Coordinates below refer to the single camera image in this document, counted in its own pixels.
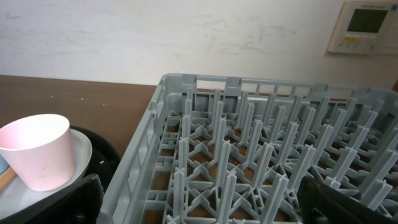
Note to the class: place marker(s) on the blue plastic cup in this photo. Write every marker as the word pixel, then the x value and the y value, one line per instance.
pixel 3 164

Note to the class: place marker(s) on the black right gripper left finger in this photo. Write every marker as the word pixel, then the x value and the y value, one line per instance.
pixel 78 203

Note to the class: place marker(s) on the wall control panel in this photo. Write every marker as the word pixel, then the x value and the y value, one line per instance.
pixel 365 27

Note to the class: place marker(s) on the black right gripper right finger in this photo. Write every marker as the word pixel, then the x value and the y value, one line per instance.
pixel 320 203

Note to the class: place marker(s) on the light grey plate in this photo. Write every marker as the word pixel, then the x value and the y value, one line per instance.
pixel 16 196

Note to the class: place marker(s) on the grey dishwasher rack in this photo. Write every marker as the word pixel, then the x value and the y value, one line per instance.
pixel 214 149

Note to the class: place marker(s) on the round black tray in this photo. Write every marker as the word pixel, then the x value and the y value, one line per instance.
pixel 104 159

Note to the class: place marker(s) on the wooden chopstick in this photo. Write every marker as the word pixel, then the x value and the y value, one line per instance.
pixel 6 177

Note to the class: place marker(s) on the pink plastic cup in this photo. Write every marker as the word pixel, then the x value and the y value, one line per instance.
pixel 39 148

